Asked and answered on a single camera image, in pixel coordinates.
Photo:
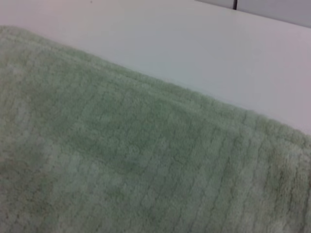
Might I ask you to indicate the green ribbed towel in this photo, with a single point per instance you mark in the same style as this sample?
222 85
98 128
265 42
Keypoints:
121 145

